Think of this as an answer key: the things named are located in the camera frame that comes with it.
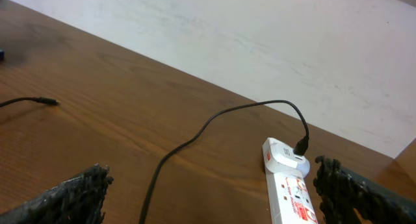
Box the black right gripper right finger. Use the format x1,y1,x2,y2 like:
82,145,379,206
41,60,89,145
313,156,415,224

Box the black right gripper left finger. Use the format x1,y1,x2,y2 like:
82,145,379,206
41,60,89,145
1,164,114,224

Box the black USB charging cable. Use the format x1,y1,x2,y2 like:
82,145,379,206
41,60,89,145
0,97,310,224

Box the blue Galaxy smartphone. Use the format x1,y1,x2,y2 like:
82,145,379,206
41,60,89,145
0,49,5,61

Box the white USB charger plug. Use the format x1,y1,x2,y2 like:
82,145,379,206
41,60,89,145
266,141,310,178

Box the white power strip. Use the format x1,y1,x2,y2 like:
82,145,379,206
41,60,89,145
262,138,318,224

